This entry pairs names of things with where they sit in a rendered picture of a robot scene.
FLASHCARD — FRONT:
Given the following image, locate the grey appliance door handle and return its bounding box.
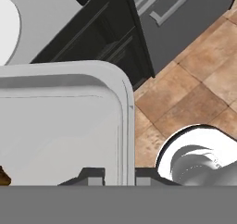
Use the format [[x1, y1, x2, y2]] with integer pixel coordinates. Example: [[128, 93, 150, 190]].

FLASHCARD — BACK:
[[149, 0, 202, 27]]

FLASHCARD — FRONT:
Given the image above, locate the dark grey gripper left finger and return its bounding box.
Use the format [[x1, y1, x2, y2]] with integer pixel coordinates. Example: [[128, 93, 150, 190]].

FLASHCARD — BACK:
[[57, 167, 106, 187]]

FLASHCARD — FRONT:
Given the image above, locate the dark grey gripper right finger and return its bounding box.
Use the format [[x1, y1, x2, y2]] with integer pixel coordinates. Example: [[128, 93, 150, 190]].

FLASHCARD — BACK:
[[134, 168, 183, 187]]

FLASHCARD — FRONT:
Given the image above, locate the white round plate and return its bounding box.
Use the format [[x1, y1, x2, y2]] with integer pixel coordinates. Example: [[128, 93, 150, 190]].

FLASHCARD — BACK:
[[0, 0, 23, 67]]

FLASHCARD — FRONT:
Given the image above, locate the pale grey tupperware container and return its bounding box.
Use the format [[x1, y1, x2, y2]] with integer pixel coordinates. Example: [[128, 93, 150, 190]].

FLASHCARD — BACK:
[[0, 60, 136, 187]]

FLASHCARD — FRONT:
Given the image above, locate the white and black round object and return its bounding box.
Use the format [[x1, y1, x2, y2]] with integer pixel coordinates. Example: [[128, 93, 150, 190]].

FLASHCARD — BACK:
[[156, 123, 237, 187]]

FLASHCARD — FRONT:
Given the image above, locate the grey appliance door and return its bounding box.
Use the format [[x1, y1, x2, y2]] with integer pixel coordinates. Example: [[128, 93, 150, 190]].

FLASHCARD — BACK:
[[124, 0, 237, 78]]

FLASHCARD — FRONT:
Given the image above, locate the brown chicken drumstick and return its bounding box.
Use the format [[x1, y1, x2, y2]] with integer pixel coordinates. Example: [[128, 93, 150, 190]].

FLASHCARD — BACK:
[[0, 166, 12, 187]]

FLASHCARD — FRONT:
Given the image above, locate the dark cupboard run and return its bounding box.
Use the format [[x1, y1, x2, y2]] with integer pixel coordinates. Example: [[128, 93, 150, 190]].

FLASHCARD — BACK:
[[30, 0, 156, 91]]

